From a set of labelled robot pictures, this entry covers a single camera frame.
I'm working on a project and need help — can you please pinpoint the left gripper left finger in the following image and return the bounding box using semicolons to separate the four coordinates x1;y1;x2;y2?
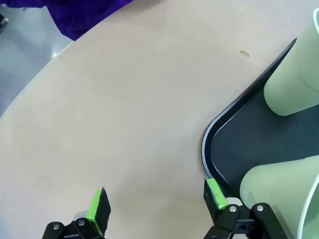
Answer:
41;187;112;239

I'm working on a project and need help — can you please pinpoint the black plastic serving tray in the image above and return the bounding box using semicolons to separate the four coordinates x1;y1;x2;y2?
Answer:
201;37;319;209

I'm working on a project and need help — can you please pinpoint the pale green plastic cup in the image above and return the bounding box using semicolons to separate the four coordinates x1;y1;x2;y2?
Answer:
239;154;319;239
263;7;319;117

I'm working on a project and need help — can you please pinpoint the person in purple hoodie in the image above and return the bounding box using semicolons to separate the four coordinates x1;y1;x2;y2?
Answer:
4;0;135;42

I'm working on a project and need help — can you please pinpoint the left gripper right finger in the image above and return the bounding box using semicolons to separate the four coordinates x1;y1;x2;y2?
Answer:
203;178;287;239

